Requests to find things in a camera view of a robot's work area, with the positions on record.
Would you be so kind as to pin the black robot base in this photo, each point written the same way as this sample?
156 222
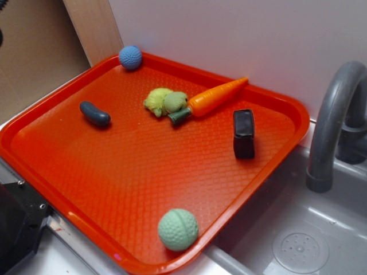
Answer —
24 215

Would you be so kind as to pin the black box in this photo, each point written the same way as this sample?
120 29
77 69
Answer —
244 134

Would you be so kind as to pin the orange plastic carrot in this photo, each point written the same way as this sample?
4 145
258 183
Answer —
205 102

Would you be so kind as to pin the green plush toy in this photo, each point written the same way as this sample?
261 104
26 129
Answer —
164 101

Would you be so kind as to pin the orange plastic tray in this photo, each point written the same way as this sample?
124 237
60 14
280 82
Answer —
115 183

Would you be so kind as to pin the green dimpled ball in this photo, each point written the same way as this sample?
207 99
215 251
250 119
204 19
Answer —
178 229

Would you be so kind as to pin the blue dimpled ball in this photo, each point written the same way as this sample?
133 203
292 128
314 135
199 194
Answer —
130 57

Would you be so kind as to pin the dark grey bean toy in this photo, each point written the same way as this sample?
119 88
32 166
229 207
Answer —
94 115

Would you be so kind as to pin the grey plastic sink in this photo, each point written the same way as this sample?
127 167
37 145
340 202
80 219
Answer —
287 229

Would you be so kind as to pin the wooden board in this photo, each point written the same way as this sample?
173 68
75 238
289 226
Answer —
96 28

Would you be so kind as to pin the grey plastic faucet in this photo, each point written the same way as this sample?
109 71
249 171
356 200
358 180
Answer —
340 130

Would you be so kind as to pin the brown cardboard panel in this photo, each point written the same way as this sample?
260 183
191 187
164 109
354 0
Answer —
40 52

